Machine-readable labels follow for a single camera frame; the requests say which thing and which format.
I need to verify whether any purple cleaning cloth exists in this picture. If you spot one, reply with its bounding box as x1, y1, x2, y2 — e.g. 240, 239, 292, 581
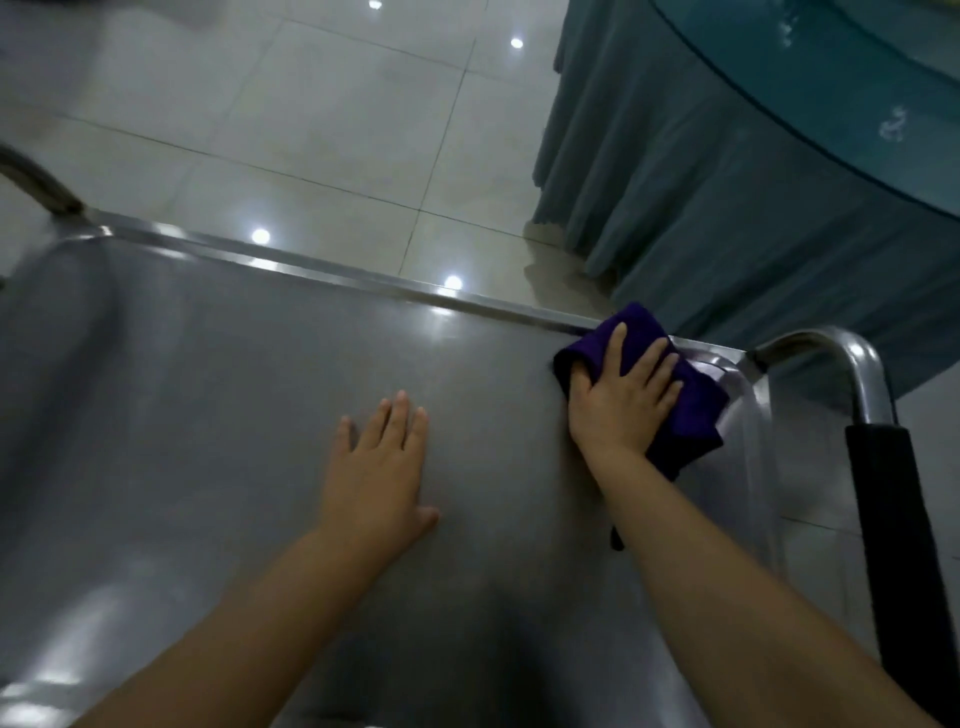
553, 302, 732, 553

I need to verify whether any person's right forearm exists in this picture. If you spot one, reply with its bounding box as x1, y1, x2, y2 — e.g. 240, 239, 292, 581
594, 448, 943, 728

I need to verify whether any stainless steel cart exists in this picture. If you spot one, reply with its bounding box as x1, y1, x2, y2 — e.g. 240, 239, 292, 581
0, 142, 960, 728

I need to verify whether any person's right hand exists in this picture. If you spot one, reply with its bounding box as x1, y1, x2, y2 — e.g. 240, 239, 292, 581
567, 322, 685, 471

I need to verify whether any round glass tabletop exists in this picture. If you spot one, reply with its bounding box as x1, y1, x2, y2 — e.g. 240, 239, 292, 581
648, 0, 960, 220

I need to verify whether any person's left forearm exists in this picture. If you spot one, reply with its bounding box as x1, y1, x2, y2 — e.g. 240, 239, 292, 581
69, 528, 378, 728

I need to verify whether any black foam handle grip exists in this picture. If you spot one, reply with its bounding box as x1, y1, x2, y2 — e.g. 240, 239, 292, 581
845, 423, 960, 728

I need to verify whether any teal pleated tablecloth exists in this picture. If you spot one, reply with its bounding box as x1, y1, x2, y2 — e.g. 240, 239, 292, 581
531, 0, 960, 400

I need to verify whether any person's left hand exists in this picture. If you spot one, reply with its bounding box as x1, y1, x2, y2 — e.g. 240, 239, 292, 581
316, 389, 442, 573

